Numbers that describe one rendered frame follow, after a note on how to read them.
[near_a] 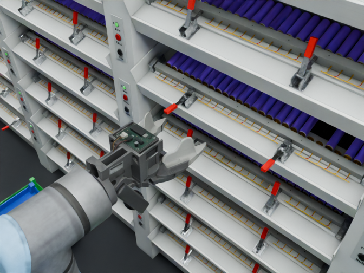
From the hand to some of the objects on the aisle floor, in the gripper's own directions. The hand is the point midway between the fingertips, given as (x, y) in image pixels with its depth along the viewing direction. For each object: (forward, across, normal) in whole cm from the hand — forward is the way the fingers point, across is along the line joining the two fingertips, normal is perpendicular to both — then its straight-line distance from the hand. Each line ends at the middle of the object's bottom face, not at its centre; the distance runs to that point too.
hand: (182, 136), depth 75 cm
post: (+29, +105, +99) cm, 147 cm away
